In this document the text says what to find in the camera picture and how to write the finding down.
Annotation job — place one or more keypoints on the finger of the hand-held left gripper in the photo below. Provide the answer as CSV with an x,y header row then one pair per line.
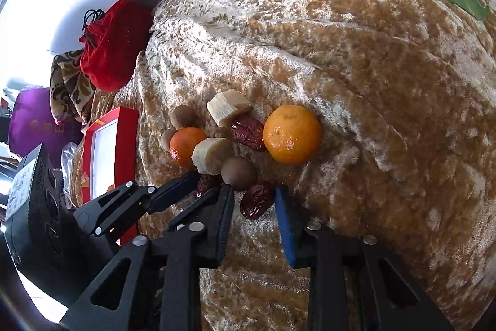
x,y
170,187

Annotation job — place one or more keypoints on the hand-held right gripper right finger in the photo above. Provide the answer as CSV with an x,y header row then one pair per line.
x,y
285,226

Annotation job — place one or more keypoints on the red box with white inside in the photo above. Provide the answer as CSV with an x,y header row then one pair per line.
x,y
106,160

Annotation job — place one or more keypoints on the large mandarin orange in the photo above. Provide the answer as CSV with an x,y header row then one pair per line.
x,y
292,135

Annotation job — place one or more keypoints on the purple cushion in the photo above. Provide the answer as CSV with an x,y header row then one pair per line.
x,y
35,125

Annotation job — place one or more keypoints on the gold brown velvet blanket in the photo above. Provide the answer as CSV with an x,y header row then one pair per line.
x,y
368,83

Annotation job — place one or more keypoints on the small mandarin orange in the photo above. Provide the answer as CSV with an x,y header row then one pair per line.
x,y
186,147

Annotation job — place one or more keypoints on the red jujube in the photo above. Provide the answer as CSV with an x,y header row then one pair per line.
x,y
248,133
205,183
255,199

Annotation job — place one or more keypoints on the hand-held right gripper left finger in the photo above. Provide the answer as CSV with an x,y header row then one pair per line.
x,y
223,222

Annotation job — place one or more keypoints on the brown patterned cloth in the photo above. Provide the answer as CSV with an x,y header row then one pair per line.
x,y
69,83

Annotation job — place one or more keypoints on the large brown longan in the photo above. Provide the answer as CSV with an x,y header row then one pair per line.
x,y
238,172

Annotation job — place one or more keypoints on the clear plastic bag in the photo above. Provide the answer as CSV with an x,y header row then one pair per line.
x,y
69,156

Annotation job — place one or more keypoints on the small brown longan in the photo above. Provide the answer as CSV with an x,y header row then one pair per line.
x,y
167,139

